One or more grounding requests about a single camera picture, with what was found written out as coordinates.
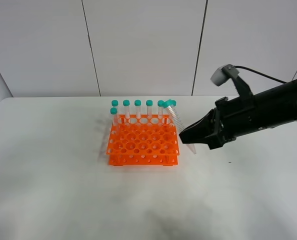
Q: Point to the orange plastic test tube rack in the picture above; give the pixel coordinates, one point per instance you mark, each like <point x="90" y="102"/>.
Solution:
<point x="143" y="142"/>

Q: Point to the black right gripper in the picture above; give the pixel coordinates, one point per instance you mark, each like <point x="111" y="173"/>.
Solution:
<point x="233" y="118"/>

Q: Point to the green-capped clear test tube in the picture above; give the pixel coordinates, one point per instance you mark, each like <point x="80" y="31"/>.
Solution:
<point x="173" y="113"/>

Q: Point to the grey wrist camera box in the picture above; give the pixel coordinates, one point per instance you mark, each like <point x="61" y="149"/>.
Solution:
<point x="223" y="74"/>

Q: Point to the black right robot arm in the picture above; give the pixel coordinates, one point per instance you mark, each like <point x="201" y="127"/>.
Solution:
<point x="275" y="107"/>

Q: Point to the green-capped tube front left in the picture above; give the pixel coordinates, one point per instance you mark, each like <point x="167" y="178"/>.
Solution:
<point x="114" y="117"/>

